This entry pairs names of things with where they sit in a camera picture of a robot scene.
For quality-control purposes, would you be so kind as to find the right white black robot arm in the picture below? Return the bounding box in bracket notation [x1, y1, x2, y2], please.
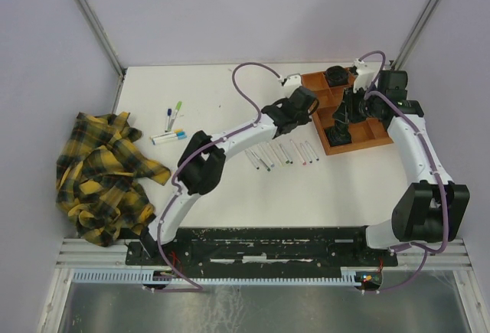
[325, 67, 470, 265]

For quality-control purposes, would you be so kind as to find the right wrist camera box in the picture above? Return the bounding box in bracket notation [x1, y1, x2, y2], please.
[352, 59, 376, 93]

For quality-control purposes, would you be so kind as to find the yellow capped highlighter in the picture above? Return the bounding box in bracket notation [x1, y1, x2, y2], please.
[150, 129, 185, 139]

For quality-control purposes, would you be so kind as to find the dark green rolled sock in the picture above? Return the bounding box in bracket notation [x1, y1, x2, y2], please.
[325, 122, 351, 147]

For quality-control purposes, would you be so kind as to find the orange compartment tray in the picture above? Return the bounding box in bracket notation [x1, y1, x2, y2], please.
[302, 65, 392, 155]

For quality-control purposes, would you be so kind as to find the left aluminium frame post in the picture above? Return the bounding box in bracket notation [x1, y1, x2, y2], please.
[74, 0, 126, 77]

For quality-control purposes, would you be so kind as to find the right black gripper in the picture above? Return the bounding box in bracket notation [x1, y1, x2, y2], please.
[331, 84, 384, 124]

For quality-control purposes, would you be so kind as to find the aluminium frame post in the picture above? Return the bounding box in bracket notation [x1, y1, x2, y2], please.
[74, 0, 126, 77]
[390, 0, 442, 70]

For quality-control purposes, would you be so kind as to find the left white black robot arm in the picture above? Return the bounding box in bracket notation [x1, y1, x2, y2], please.
[140, 86, 319, 264]

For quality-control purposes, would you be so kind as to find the white cable duct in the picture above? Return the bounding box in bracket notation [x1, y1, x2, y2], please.
[72, 268, 374, 286]

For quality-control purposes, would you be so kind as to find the yellow plaid cloth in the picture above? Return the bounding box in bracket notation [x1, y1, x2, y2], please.
[55, 112, 172, 247]

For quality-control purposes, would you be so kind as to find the pastel purple highlighter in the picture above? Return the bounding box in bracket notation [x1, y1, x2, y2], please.
[257, 144, 275, 168]

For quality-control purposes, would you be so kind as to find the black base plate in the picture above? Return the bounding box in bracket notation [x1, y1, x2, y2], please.
[126, 227, 399, 273]

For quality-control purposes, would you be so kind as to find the black rolled sock top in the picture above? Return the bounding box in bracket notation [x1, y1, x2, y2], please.
[324, 65, 349, 88]

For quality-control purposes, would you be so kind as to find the right aluminium frame post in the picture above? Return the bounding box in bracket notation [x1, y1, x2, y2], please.
[390, 0, 442, 70]

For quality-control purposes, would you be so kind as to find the black marker pen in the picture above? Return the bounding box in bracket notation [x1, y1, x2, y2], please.
[245, 150, 260, 170]

